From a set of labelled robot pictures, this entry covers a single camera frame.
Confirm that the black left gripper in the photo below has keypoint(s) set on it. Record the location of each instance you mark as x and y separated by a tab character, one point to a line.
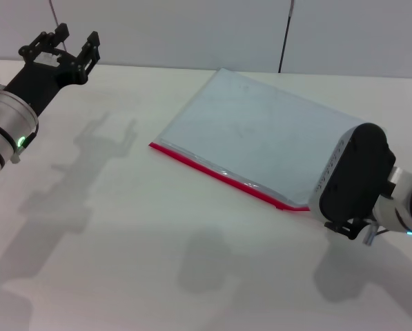
40	77

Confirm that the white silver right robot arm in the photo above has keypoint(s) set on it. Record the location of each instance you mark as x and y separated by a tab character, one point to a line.
405	203

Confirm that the clear document bag red zipper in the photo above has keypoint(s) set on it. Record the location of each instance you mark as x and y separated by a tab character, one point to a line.
247	138

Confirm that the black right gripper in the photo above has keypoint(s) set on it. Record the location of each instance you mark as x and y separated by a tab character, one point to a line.
347	228

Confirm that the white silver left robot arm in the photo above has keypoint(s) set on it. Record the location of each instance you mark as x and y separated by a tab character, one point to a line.
2	120

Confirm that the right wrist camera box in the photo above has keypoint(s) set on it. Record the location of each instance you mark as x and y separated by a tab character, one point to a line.
354	172

